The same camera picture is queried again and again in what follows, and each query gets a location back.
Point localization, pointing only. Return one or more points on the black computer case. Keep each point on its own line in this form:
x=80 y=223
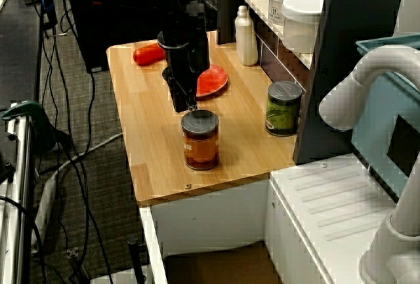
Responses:
x=108 y=28

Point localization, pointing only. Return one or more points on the white power strip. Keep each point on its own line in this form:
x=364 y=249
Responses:
x=44 y=212

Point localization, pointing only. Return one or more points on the plain white lidded jar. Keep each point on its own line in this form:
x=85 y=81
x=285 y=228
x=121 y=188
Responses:
x=302 y=21

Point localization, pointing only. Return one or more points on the grey toy faucet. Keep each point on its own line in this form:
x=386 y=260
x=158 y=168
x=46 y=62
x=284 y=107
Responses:
x=344 y=100

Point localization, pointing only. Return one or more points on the red round plate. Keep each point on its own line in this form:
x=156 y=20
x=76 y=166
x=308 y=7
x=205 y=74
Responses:
x=213 y=82

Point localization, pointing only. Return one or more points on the green can grey lid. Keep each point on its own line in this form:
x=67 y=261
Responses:
x=283 y=113

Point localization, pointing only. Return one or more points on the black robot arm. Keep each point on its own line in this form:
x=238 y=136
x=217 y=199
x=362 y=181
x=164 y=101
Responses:
x=174 y=12

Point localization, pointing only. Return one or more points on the teal plastic bin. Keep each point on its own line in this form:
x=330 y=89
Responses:
x=370 y=133

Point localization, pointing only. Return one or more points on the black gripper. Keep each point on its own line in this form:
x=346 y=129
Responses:
x=180 y=64

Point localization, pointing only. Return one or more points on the dark kitchen shelf unit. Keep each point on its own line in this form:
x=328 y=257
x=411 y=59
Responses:
x=348 y=67

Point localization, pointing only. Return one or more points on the white toy sink unit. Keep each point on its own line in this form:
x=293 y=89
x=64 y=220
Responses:
x=328 y=198

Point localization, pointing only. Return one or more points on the white plastic bottle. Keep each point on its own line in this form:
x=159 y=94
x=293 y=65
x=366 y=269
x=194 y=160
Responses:
x=246 y=41

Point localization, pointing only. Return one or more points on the aluminium frame rail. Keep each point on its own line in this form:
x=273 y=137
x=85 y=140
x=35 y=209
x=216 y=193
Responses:
x=16 y=182

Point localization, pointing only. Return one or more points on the orange soup can grey lid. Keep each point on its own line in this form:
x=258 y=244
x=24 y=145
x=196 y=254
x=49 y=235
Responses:
x=200 y=146

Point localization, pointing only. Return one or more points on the green clamp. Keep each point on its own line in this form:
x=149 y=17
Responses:
x=36 y=123

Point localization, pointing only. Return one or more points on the wooden countertop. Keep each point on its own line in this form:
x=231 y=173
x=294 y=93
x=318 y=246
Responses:
x=154 y=139

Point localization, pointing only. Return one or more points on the black upright post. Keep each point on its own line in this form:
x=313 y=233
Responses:
x=136 y=257

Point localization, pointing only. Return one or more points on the red-orange toy carrot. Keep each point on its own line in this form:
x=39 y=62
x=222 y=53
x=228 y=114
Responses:
x=149 y=55

